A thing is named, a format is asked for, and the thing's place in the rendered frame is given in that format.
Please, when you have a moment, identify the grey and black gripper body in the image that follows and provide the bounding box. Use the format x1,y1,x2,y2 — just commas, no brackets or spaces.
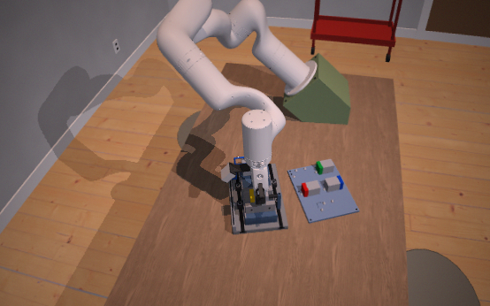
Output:
248,164,269,191

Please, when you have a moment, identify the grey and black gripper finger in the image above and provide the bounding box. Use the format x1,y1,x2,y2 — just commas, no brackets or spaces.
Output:
256,183,265,204

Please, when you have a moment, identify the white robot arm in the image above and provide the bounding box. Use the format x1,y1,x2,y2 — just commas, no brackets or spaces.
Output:
157,0,317,183

